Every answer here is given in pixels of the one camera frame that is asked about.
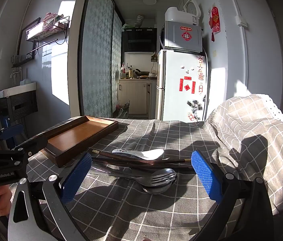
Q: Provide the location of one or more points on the silver microwave oven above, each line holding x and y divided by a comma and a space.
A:
179, 35

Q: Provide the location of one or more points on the white rice cooker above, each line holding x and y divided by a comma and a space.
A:
179, 15

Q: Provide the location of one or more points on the black wok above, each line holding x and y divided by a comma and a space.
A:
141, 72

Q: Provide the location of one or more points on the metal faucet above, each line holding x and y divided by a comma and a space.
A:
15, 74

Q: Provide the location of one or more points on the cream kitchen cabinet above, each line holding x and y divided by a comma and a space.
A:
133, 95

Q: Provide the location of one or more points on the red hanging wall ornament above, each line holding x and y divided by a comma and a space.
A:
215, 20

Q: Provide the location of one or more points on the white sink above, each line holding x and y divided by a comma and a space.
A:
13, 90

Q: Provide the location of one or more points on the patterned sliding door panel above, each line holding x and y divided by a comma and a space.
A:
116, 67
96, 55

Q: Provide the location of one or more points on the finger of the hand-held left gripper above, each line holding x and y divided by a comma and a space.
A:
34, 144
12, 131

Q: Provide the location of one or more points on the grey checked lace-trimmed cover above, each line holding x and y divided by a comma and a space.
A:
256, 120

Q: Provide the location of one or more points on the black wall shelf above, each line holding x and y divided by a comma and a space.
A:
22, 61

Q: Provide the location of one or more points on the sauce bottle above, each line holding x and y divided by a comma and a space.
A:
130, 72

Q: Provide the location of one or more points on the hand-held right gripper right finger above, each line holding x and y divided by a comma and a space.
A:
205, 175

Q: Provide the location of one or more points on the white ceramic spoon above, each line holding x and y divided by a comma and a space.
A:
151, 153

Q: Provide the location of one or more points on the grey checked tablecloth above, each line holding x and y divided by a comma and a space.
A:
131, 205

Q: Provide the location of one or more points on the white refrigerator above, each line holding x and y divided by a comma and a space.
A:
181, 93

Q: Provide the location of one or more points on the metal fork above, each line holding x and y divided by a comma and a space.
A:
161, 177

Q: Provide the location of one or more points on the black range hood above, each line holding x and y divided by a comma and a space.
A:
139, 40

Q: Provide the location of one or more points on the black framed mirror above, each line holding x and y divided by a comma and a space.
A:
21, 35

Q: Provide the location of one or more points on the stack of bowls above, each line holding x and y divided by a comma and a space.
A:
139, 21

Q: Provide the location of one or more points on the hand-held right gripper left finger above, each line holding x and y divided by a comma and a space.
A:
76, 178

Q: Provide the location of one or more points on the wooden tray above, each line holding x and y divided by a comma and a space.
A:
81, 135

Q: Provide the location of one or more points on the clear plastic bag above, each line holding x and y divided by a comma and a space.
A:
122, 110

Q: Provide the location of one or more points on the black towel bar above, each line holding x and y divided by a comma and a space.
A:
42, 46

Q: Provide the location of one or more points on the cooking oil bottle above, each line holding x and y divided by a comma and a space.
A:
123, 71

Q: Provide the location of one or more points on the round ceiling light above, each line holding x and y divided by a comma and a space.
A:
150, 0

